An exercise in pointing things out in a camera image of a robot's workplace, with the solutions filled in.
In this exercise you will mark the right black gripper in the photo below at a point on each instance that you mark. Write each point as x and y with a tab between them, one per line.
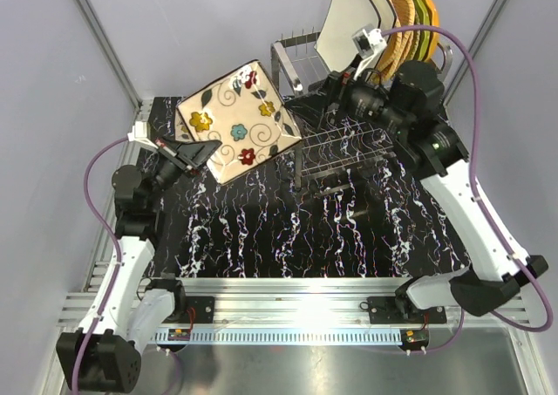
336	90

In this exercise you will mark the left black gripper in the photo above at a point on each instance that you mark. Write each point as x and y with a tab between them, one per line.
194	153

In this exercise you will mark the floral square plate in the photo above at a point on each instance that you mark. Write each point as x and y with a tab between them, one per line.
181	132
246	113

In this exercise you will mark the white square plate black rim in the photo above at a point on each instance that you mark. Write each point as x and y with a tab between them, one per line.
345	18

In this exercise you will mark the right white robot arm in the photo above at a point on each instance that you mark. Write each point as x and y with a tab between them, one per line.
411	113

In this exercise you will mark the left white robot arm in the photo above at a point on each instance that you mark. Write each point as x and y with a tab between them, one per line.
104	353

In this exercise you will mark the green scalloped plate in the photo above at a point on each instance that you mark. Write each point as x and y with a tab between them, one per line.
429	37
421	36

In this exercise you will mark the woven bamboo tray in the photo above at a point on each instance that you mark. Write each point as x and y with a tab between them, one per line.
389	62
406	12

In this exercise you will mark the orange scalloped plate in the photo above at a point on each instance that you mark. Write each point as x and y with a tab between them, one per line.
434	21

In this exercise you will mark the steel wire dish rack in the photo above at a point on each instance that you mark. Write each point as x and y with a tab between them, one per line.
282	63

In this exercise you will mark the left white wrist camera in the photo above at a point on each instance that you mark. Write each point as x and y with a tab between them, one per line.
143	135

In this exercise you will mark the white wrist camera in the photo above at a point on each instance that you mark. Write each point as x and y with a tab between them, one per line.
370	45
143	135

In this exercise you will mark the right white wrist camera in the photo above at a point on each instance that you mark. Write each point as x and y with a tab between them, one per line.
370	45

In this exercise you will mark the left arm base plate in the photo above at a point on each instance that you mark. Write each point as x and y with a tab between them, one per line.
200	307

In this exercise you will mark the aluminium mounting rail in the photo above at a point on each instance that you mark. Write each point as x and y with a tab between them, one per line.
282	302

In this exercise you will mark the slotted cable duct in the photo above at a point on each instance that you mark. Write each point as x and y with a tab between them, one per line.
286	336

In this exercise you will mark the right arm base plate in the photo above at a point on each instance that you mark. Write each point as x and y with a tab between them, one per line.
393	310

